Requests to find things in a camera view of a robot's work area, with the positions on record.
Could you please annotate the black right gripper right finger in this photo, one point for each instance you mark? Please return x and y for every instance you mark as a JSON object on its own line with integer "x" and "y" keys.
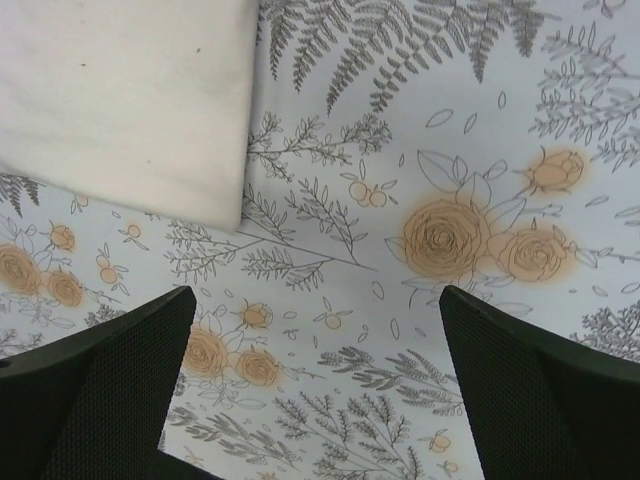
{"x": 540, "y": 406}

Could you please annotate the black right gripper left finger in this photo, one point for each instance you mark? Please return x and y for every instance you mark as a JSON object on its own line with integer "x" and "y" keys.
{"x": 93, "y": 405}

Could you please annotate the cream white t shirt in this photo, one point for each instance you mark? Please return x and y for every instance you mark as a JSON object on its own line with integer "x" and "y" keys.
{"x": 144, "y": 104}

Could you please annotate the floral patterned table mat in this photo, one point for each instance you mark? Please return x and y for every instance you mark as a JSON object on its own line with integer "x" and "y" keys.
{"x": 394, "y": 148}

